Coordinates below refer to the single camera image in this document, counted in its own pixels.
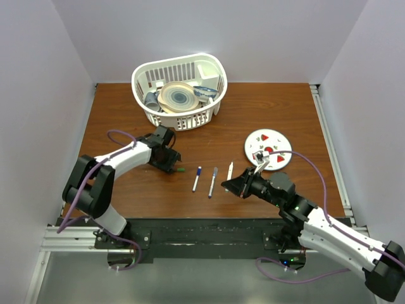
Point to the white green-tip pen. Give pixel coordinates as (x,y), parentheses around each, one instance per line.
(229,174)

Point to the white thin pen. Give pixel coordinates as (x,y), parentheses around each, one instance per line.
(196,180)

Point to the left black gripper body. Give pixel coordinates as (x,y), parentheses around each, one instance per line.
(167,160)

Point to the blue patterned white bowl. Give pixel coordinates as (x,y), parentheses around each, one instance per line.
(204,93)

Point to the grey-white mug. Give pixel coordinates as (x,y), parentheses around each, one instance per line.
(151,102)

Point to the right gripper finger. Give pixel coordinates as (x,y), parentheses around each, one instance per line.
(236,182)
(236,192)

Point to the aluminium frame rail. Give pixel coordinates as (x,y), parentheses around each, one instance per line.
(334,161)

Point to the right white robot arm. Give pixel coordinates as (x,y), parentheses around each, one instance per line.
(381,265)

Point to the beige blue-centred plate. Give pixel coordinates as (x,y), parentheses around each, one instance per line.
(178,97)

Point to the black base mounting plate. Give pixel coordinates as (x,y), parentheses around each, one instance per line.
(210,238)

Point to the white plastic dish basket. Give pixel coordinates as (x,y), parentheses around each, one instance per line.
(200,69)

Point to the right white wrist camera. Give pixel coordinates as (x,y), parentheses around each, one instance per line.
(263,159)

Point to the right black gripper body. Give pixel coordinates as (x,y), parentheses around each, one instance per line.
(253,185)

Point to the watermelon pattern round plate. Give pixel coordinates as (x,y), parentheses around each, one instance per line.
(269,140)

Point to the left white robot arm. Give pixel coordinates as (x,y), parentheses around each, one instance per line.
(89,187)

